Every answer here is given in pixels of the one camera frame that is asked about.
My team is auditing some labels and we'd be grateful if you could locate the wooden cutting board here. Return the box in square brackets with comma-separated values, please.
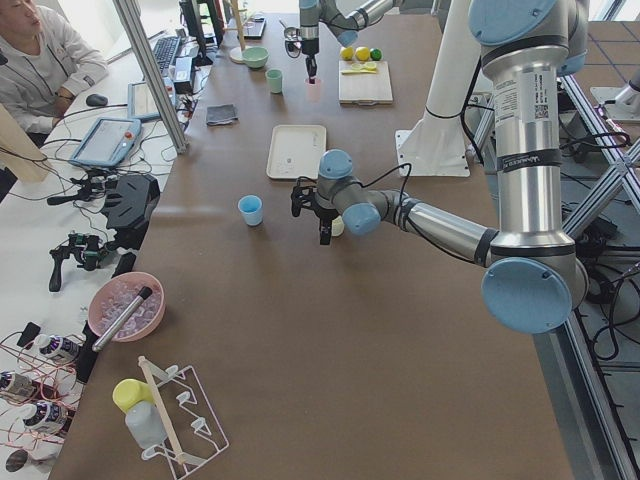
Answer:
[338, 60, 393, 105]

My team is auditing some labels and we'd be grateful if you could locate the yellow lemon upper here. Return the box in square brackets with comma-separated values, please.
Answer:
[354, 46, 370, 62]

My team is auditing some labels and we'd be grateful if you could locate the pink cup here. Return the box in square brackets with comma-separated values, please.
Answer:
[305, 77, 323, 103]

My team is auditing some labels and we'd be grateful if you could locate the black monitor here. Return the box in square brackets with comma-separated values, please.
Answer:
[178, 0, 213, 67]

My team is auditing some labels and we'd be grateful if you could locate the cream white cup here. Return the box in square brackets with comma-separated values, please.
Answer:
[331, 216, 345, 237]

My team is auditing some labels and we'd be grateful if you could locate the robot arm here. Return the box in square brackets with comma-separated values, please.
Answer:
[291, 1, 589, 334]
[299, 0, 403, 84]

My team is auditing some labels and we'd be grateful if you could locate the yellow plastic knife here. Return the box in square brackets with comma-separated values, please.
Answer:
[340, 69, 378, 75]

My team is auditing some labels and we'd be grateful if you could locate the teach pendant tablet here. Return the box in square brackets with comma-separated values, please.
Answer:
[69, 117, 142, 168]

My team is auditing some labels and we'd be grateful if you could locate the beige rabbit tray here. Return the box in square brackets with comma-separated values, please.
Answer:
[266, 125, 326, 180]

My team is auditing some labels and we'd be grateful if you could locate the metal muddler in bowl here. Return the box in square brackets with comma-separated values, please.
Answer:
[92, 286, 153, 352]

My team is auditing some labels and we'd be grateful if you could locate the yellow lemon lower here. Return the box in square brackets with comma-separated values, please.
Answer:
[340, 47, 354, 61]

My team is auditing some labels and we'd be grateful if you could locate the yellow lemon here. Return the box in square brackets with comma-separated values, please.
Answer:
[354, 46, 370, 62]
[340, 47, 354, 61]

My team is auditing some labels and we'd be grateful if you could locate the green bowl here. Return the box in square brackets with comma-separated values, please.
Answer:
[242, 46, 269, 69]

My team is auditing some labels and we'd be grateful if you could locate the white wire rack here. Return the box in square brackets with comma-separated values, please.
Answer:
[138, 356, 230, 479]

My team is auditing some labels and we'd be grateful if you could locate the green cup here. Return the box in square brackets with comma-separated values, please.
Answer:
[265, 68, 283, 94]

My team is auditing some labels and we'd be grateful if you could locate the green lime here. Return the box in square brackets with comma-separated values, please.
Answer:
[370, 48, 383, 61]

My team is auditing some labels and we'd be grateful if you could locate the wooden cup stand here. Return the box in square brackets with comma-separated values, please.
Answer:
[228, 0, 252, 64]

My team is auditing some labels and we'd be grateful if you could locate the seated person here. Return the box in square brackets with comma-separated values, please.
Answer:
[1, 1, 108, 145]

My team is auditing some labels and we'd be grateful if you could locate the pink bowl with ice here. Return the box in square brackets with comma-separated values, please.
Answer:
[87, 271, 167, 344]

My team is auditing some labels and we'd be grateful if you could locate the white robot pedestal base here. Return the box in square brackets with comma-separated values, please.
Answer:
[395, 0, 481, 177]

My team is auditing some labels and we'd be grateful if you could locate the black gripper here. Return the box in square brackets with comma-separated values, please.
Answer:
[290, 176, 339, 245]
[301, 36, 319, 79]

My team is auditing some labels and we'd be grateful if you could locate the blue cup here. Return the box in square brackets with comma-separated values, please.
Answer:
[237, 195, 263, 227]

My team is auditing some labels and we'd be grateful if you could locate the grey cloth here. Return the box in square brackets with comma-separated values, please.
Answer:
[206, 104, 238, 126]

